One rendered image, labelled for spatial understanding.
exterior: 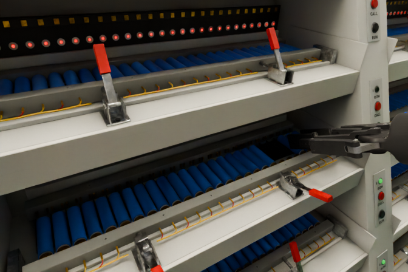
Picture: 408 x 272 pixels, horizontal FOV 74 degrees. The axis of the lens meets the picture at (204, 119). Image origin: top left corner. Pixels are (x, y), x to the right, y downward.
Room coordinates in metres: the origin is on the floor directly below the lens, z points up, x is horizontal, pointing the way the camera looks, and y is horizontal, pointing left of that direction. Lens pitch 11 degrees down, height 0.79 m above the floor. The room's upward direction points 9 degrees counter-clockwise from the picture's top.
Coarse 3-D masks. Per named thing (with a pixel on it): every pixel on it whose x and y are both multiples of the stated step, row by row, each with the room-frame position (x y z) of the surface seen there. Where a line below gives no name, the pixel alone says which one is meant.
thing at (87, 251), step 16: (288, 160) 0.49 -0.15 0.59; (304, 160) 0.49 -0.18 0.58; (336, 160) 0.52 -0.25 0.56; (256, 176) 0.45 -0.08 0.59; (272, 176) 0.46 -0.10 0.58; (208, 192) 0.41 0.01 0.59; (224, 192) 0.41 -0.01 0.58; (240, 192) 0.43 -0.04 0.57; (176, 208) 0.38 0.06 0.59; (192, 208) 0.38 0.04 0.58; (208, 208) 0.39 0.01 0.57; (128, 224) 0.35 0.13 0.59; (144, 224) 0.35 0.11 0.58; (160, 224) 0.36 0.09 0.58; (96, 240) 0.33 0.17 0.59; (112, 240) 0.33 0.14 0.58; (128, 240) 0.34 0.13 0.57; (48, 256) 0.30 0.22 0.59; (64, 256) 0.30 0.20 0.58; (80, 256) 0.31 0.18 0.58; (96, 256) 0.32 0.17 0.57
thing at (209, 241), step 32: (256, 128) 0.60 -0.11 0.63; (320, 128) 0.59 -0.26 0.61; (128, 160) 0.46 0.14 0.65; (352, 160) 0.53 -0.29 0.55; (32, 192) 0.39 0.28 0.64; (0, 224) 0.33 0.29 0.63; (32, 224) 0.38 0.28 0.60; (192, 224) 0.38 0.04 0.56; (224, 224) 0.38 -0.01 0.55; (256, 224) 0.38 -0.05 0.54; (0, 256) 0.30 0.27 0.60; (32, 256) 0.33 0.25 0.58; (128, 256) 0.33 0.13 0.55; (160, 256) 0.33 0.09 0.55; (192, 256) 0.33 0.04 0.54; (224, 256) 0.37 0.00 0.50
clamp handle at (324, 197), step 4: (296, 180) 0.43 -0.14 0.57; (296, 184) 0.43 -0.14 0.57; (300, 188) 0.42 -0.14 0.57; (304, 188) 0.41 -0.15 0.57; (308, 188) 0.41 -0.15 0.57; (308, 192) 0.40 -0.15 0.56; (312, 192) 0.40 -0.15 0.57; (316, 192) 0.39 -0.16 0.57; (320, 192) 0.39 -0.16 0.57; (324, 192) 0.39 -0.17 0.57; (316, 196) 0.39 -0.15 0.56; (320, 196) 0.38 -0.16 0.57; (324, 196) 0.38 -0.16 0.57; (328, 196) 0.38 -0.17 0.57; (332, 196) 0.38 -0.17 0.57; (324, 200) 0.38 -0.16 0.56; (328, 200) 0.37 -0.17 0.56
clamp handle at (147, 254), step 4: (144, 248) 0.31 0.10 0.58; (148, 248) 0.31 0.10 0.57; (144, 252) 0.31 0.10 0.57; (148, 252) 0.31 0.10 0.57; (144, 256) 0.31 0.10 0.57; (148, 256) 0.30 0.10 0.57; (152, 256) 0.30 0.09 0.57; (148, 260) 0.30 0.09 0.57; (152, 260) 0.30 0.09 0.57; (148, 264) 0.29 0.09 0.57; (152, 264) 0.29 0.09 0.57; (156, 264) 0.29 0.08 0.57; (152, 268) 0.28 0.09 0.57; (156, 268) 0.28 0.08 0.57; (160, 268) 0.28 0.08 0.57
